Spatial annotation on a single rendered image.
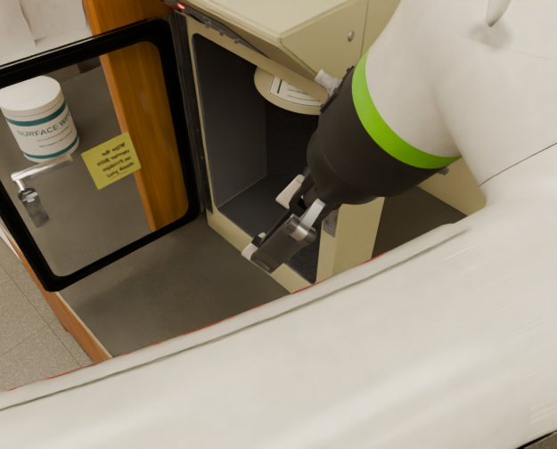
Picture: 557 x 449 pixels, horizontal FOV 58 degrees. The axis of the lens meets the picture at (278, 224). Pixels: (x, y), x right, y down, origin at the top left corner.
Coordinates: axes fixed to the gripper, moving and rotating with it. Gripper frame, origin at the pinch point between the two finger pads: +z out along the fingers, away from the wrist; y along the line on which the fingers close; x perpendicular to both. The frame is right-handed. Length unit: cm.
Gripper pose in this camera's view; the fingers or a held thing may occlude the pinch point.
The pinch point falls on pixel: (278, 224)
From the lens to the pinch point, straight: 56.0
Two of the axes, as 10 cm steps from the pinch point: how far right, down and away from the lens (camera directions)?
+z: -3.4, 3.0, 8.9
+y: -4.7, 7.6, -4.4
